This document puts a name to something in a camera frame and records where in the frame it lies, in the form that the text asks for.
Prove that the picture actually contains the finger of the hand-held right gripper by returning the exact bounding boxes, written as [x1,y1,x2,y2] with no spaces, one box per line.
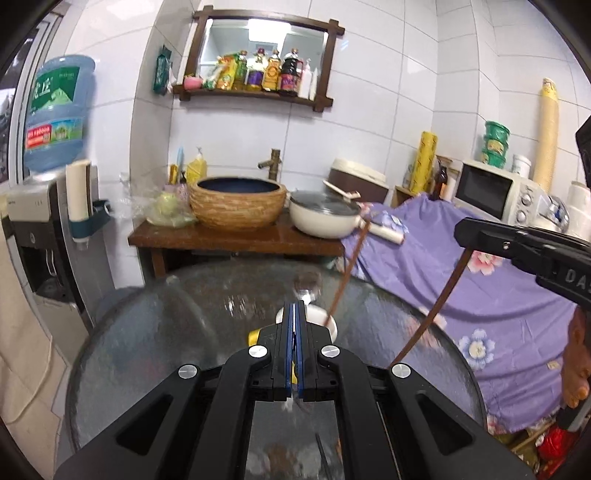
[454,218,556,278]

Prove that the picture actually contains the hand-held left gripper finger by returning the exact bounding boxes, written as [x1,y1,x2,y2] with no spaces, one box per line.
[297,301,537,480]
[54,301,297,480]

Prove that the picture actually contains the yellow mug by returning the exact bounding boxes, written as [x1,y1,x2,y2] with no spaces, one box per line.
[247,302,341,352]

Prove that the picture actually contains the brown wooden chopstick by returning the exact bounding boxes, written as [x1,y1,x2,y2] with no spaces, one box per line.
[392,249,476,368]
[325,222,371,322]

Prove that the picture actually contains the black chopstick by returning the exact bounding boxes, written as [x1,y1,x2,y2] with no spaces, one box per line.
[315,433,332,480]

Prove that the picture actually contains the person's right hand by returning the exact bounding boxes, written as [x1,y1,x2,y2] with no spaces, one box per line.
[562,306,591,410]

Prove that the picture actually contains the white microwave oven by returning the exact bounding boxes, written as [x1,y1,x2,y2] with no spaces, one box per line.
[451,159,548,225]

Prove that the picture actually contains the stacks of white paper bowls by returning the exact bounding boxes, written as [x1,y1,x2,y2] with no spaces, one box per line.
[566,180,591,241]

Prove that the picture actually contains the white lidded tub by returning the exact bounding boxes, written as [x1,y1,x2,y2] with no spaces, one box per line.
[510,154,533,179]

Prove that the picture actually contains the purple floral cloth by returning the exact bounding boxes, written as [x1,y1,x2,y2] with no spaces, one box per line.
[344,194,591,435]

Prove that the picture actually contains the yellow plastic wrap roll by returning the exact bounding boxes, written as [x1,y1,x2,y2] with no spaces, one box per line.
[409,131,440,197]

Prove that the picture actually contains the wooden storage box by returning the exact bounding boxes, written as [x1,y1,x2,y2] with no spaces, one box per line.
[392,185,417,209]

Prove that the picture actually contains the brown wooden washstand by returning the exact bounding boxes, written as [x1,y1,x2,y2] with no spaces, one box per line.
[128,222,347,280]

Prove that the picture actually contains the white cooking pot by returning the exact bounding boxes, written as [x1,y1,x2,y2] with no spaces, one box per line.
[288,190,407,246]

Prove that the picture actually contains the tall yellow paper cup stack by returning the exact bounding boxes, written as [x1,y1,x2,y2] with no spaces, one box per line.
[531,78,561,193]

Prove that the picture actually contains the glass pot lid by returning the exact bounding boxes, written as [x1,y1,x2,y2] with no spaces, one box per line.
[290,190,362,218]

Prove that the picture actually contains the woven rim wash basin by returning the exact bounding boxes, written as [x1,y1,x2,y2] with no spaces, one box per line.
[189,176,288,232]

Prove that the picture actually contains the brown white rice cooker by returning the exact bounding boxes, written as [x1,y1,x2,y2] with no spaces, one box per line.
[327,158,390,204]

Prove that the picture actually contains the white rice paddle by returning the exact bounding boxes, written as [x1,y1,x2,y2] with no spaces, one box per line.
[322,180,362,200]

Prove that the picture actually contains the red plastic bag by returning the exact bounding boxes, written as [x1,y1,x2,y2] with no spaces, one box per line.
[538,425,576,463]

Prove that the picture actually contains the bronze faucet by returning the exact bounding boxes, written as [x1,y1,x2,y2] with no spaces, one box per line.
[257,148,284,182]

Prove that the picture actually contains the clear plastic bag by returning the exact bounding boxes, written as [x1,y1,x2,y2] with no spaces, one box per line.
[119,173,199,230]

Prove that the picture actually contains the yellow soap pump bottle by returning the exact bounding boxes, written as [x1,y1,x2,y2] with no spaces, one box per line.
[185,148,209,186]

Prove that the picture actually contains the teal cup holder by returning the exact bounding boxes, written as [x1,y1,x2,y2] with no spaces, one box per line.
[69,198,114,243]

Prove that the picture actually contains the white paper cup stack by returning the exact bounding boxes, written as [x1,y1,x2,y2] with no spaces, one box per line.
[65,159,93,251]

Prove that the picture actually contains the dark sauce bottle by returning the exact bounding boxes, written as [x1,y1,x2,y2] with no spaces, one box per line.
[279,48,301,97]

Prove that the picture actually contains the yellow label bottle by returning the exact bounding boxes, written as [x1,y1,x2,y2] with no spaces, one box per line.
[263,48,283,93]

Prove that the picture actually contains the purple label bottle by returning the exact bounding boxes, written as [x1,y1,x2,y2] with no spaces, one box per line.
[246,47,266,92]

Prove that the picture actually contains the green oil bottle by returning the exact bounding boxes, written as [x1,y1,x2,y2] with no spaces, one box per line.
[234,52,249,91]

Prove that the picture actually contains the yellow food packet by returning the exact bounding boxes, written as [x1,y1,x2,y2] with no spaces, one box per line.
[217,54,238,91]

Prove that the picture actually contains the white water dispenser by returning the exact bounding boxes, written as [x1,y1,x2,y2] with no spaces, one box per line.
[4,174,107,334]

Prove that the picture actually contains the green hanging packet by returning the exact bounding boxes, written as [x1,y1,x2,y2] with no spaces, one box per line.
[153,44,173,96]

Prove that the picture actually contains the blue water jug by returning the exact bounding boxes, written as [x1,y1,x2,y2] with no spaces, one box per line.
[23,54,97,174]

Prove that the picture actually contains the white cable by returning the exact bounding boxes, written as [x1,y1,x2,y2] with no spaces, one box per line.
[4,300,59,424]

